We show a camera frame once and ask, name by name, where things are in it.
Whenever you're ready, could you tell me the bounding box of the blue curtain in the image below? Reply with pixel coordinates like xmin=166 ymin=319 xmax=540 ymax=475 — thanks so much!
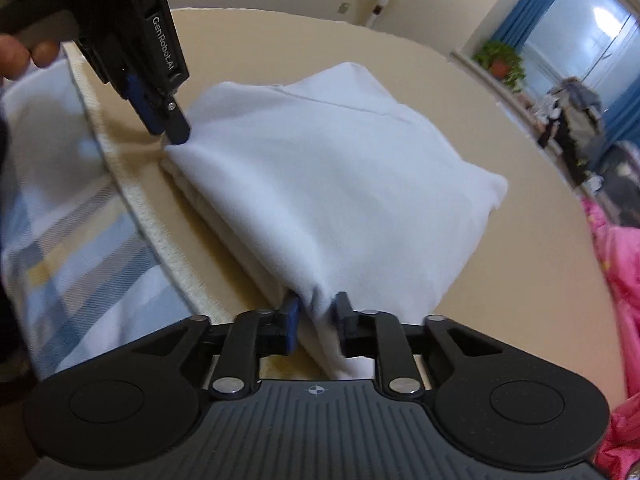
xmin=491 ymin=0 xmax=555 ymax=53
xmin=596 ymin=77 xmax=640 ymax=162

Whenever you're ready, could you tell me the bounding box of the left blue curtain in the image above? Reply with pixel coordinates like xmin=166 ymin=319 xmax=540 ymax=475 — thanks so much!
xmin=491 ymin=0 xmax=555 ymax=53

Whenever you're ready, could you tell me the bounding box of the person's left hand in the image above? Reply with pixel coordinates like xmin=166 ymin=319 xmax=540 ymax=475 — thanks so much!
xmin=0 ymin=0 xmax=61 ymax=82

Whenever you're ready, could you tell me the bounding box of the potted green plant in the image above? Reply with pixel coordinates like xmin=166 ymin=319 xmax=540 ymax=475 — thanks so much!
xmin=473 ymin=40 xmax=525 ymax=93

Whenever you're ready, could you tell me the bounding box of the pile of dark clothes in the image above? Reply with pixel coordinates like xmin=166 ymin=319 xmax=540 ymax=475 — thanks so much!
xmin=534 ymin=77 xmax=604 ymax=186

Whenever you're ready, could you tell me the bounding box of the white long-sleeve shirt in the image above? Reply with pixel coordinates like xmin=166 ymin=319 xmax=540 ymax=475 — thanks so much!
xmin=163 ymin=63 xmax=508 ymax=379

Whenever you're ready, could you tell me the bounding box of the striped blue bed sheet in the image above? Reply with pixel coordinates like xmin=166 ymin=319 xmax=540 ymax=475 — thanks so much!
xmin=1 ymin=56 xmax=190 ymax=378

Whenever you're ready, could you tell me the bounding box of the right blue curtain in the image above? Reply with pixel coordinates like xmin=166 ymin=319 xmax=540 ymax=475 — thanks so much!
xmin=596 ymin=77 xmax=640 ymax=162

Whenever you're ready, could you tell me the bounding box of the window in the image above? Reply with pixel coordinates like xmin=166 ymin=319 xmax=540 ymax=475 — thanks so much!
xmin=521 ymin=0 xmax=639 ymax=108

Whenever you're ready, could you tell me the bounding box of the pink floral quilt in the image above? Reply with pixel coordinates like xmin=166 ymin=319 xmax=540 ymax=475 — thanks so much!
xmin=582 ymin=198 xmax=639 ymax=479

